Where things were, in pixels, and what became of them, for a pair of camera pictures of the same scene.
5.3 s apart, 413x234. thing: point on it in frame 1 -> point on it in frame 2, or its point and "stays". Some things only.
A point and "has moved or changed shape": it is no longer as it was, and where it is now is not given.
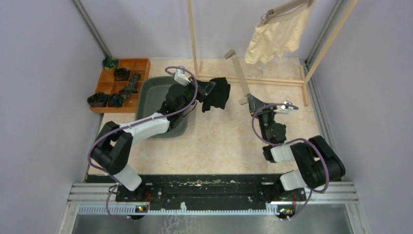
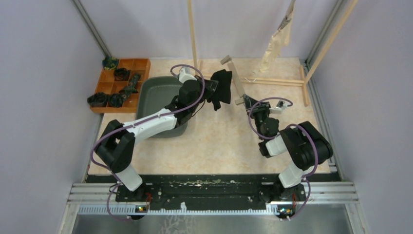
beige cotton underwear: (277, 37) has moved or changed shape
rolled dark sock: (100, 99) stays
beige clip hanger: (271, 14) -> (287, 18)
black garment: (217, 97) has moved or changed shape
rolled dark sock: (122, 74) stays
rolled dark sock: (109, 63) stays
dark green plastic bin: (152, 96) stays
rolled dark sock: (116, 100) stays
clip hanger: (231, 53) has moved or changed shape
